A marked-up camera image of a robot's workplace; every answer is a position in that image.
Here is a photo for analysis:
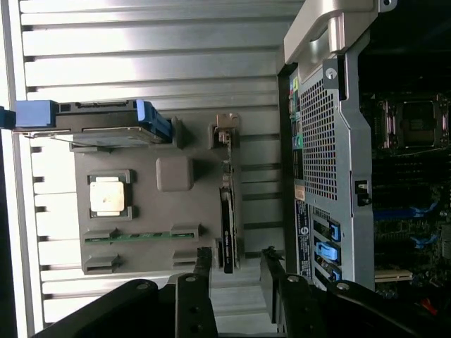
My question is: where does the green RAM stick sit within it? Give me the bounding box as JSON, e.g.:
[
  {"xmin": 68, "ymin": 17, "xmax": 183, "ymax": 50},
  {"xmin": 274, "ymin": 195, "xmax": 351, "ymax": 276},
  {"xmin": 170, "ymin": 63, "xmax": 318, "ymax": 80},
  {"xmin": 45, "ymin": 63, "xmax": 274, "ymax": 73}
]
[{"xmin": 84, "ymin": 231, "xmax": 197, "ymax": 244}]

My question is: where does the grey plastic parts rack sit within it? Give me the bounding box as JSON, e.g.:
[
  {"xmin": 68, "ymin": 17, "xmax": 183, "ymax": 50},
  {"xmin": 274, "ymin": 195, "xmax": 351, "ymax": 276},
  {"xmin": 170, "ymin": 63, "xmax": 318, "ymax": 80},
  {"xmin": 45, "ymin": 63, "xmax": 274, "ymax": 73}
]
[{"xmin": 69, "ymin": 115, "xmax": 247, "ymax": 278}]

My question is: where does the green Dell motherboard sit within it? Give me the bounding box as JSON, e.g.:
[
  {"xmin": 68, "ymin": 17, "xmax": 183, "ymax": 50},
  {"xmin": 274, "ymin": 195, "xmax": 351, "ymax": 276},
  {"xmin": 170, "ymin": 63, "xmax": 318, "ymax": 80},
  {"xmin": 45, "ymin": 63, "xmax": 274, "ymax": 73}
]
[{"xmin": 362, "ymin": 89, "xmax": 451, "ymax": 300}]

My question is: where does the blue expansion slot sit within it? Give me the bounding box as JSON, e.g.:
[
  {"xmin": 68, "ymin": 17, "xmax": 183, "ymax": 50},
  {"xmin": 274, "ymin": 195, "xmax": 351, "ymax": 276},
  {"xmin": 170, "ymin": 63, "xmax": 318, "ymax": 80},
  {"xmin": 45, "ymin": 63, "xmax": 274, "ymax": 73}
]
[{"xmin": 373, "ymin": 206, "xmax": 440, "ymax": 221}]

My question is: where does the silver CPU chip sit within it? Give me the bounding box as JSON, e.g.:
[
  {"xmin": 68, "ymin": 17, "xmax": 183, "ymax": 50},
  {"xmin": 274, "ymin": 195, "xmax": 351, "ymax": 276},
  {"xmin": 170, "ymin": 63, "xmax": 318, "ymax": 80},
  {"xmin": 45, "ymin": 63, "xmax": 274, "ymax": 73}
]
[{"xmin": 89, "ymin": 180, "xmax": 127, "ymax": 215}]

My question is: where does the open black PC case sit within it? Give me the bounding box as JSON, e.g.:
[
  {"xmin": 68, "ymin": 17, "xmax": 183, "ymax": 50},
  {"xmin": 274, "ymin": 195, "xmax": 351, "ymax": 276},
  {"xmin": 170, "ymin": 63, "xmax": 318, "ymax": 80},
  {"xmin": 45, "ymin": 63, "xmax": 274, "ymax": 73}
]
[{"xmin": 277, "ymin": 0, "xmax": 451, "ymax": 318}]

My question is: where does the hard disk in blue caddy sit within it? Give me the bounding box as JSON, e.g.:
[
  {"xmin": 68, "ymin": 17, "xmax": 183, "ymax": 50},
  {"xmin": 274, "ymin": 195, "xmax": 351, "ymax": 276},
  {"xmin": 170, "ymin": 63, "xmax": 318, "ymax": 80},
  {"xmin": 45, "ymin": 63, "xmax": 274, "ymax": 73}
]
[{"xmin": 0, "ymin": 99, "xmax": 173, "ymax": 149}]

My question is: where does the metal CPU socket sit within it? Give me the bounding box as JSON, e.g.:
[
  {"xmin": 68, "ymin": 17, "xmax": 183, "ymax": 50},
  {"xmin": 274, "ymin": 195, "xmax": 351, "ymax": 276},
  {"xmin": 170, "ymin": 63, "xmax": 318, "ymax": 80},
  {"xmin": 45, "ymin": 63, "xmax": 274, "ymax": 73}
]
[{"xmin": 373, "ymin": 97, "xmax": 451, "ymax": 151}]

